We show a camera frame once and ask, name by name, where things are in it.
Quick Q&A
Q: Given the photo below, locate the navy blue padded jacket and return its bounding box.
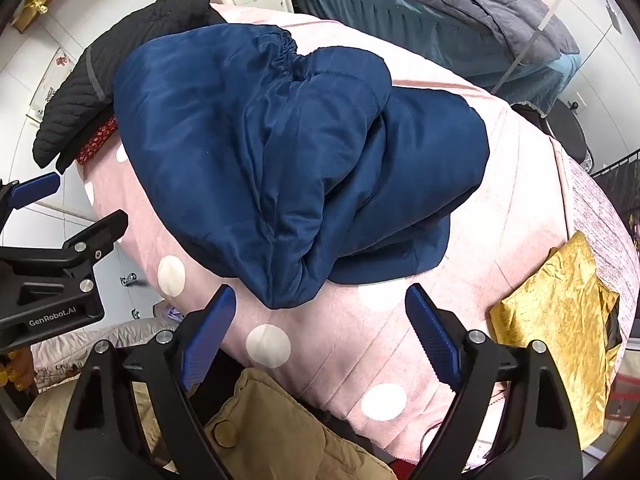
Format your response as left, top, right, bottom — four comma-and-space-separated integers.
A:
113, 24, 489, 309

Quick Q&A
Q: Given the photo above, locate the red patterned cloth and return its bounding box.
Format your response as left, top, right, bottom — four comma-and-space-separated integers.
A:
76, 115, 118, 166

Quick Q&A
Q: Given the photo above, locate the black quilted jacket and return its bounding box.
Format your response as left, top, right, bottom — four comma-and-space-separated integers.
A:
32, 0, 224, 174

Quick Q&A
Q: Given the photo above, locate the gold velvet cushion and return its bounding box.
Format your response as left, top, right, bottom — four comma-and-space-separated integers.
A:
489, 232, 620, 448

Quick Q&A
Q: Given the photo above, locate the khaki jacket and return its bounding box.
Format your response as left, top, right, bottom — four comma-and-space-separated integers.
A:
12, 368, 395, 480

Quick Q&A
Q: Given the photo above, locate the pink polka dot bedsheet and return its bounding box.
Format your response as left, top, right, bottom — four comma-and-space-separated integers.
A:
76, 3, 640, 463

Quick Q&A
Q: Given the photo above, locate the black round stool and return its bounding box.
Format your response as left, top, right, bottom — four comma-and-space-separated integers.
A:
512, 100, 593, 174

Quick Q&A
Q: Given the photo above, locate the dark teal bed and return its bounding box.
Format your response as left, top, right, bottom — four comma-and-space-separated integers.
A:
293, 0, 580, 114

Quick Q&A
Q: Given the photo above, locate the white floor lamp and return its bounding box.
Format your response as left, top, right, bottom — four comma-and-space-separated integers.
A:
490, 0, 625, 97

